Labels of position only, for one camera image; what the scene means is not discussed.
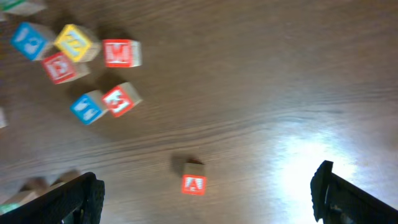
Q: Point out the green R block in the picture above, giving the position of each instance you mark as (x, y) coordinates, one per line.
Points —
(18, 200)

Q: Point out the yellow S block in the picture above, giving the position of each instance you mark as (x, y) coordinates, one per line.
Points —
(66, 177)

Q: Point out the green V block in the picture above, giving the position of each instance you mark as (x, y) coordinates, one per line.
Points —
(23, 7)

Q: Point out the red E block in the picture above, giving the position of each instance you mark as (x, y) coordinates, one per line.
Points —
(61, 69)

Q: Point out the red 3 block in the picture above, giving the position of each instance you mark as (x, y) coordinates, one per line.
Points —
(121, 99)

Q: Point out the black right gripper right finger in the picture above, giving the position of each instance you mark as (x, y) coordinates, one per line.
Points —
(335, 200)

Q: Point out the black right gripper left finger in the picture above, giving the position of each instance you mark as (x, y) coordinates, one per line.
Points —
(77, 201)

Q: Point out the red M block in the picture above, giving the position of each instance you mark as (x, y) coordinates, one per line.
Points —
(122, 53)

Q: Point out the yellow block centre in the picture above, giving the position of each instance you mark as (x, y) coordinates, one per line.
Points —
(3, 120)

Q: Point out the blue P block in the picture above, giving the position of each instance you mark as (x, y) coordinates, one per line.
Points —
(33, 40)

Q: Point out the red A block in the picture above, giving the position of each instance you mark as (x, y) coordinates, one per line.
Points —
(193, 179)

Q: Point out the blue F block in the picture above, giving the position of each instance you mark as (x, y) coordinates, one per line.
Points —
(89, 107)

